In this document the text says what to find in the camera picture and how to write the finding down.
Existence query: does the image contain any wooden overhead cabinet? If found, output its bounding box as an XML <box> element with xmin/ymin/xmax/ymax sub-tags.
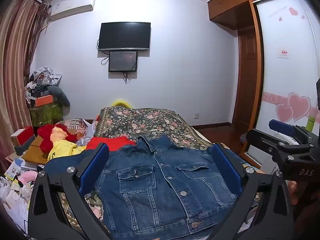
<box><xmin>207</xmin><ymin>0</ymin><xmax>297</xmax><ymax>30</ymax></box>

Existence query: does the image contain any white air conditioner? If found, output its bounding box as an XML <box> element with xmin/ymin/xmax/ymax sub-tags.
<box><xmin>49</xmin><ymin>0</ymin><xmax>97</xmax><ymax>22</ymax></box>

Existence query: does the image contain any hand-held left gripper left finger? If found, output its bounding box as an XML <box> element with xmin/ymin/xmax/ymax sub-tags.
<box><xmin>27</xmin><ymin>142</ymin><xmax>113</xmax><ymax>240</ymax></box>

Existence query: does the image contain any black wall television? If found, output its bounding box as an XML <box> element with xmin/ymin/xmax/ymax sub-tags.
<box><xmin>97</xmin><ymin>22</ymin><xmax>151</xmax><ymax>51</ymax></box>

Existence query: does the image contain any white plastic bag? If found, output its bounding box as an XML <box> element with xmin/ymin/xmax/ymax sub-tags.
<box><xmin>76</xmin><ymin>118</ymin><xmax>99</xmax><ymax>146</ymax></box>

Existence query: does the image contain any red and white box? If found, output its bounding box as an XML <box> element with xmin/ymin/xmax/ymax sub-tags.
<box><xmin>10</xmin><ymin>126</ymin><xmax>36</xmax><ymax>156</ymax></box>

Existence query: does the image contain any striped brown curtain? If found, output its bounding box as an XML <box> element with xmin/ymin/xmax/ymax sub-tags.
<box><xmin>0</xmin><ymin>0</ymin><xmax>50</xmax><ymax>155</ymax></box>

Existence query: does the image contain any blue denim jacket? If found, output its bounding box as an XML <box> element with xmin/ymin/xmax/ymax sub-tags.
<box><xmin>45</xmin><ymin>134</ymin><xmax>247</xmax><ymax>240</ymax></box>

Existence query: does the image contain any orange box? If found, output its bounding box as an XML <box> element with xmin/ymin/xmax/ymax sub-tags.
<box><xmin>35</xmin><ymin>95</ymin><xmax>54</xmax><ymax>107</ymax></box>

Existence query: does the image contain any green storage box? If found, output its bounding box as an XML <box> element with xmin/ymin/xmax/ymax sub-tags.
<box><xmin>29</xmin><ymin>103</ymin><xmax>63</xmax><ymax>127</ymax></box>

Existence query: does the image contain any wooden wardrobe with heart door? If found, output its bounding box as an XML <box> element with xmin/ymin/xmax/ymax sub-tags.
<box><xmin>244</xmin><ymin>0</ymin><xmax>320</xmax><ymax>167</ymax></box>

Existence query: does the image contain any yellow plush toy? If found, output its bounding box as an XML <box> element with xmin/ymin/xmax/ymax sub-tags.
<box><xmin>111</xmin><ymin>99</ymin><xmax>133</xmax><ymax>108</ymax></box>

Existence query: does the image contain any grey patterned bag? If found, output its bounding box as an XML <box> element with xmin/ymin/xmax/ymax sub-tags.
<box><xmin>29</xmin><ymin>66</ymin><xmax>63</xmax><ymax>87</ymax></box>

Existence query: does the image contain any person's right hand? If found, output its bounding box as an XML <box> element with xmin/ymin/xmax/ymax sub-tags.
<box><xmin>286</xmin><ymin>180</ymin><xmax>299</xmax><ymax>206</ymax></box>

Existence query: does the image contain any pink soft toy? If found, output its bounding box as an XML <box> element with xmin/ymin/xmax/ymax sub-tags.
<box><xmin>17</xmin><ymin>171</ymin><xmax>36</xmax><ymax>183</ymax></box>

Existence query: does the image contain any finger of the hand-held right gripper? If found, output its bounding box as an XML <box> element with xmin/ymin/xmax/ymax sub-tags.
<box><xmin>269</xmin><ymin>119</ymin><xmax>316</xmax><ymax>146</ymax></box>
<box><xmin>246</xmin><ymin>128</ymin><xmax>316</xmax><ymax>162</ymax></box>

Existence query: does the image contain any red garment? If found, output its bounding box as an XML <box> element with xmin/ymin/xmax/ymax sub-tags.
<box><xmin>86</xmin><ymin>136</ymin><xmax>136</xmax><ymax>153</ymax></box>

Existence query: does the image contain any brown wooden door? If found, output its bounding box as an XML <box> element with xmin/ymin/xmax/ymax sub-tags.
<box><xmin>232</xmin><ymin>26</ymin><xmax>258</xmax><ymax>130</ymax></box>

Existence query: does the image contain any red plush toy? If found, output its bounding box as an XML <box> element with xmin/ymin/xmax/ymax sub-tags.
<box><xmin>37</xmin><ymin>124</ymin><xmax>78</xmax><ymax>154</ymax></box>

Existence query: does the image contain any small black wall monitor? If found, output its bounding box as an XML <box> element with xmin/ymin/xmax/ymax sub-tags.
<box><xmin>108</xmin><ymin>51</ymin><xmax>138</xmax><ymax>72</ymax></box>

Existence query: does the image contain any yellow garment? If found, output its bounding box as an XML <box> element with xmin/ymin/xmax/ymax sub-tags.
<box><xmin>47</xmin><ymin>140</ymin><xmax>87</xmax><ymax>165</ymax></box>

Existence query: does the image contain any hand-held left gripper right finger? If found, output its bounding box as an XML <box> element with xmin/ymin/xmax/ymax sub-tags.
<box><xmin>207</xmin><ymin>142</ymin><xmax>294</xmax><ymax>240</ymax></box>

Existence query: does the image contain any dark grey cushion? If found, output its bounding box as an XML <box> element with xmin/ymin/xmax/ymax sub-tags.
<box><xmin>47</xmin><ymin>85</ymin><xmax>71</xmax><ymax>108</ymax></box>

